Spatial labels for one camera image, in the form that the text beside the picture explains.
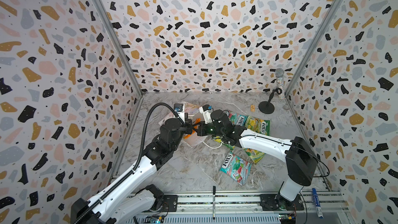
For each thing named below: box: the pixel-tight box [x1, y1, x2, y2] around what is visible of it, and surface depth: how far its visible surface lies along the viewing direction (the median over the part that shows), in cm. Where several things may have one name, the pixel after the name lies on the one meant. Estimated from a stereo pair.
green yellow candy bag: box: [244, 116, 271, 136], surface depth 102 cm
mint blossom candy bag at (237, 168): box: [219, 151, 252, 186], surface depth 85 cm
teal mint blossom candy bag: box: [228, 110, 248, 127], surface depth 105 cm
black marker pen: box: [212, 185, 217, 220], surface depth 78 cm
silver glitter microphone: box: [274, 67, 286, 100], surface depth 93 cm
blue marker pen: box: [311, 187, 324, 219], surface depth 75 cm
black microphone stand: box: [258, 87, 283, 115], surface depth 115 cm
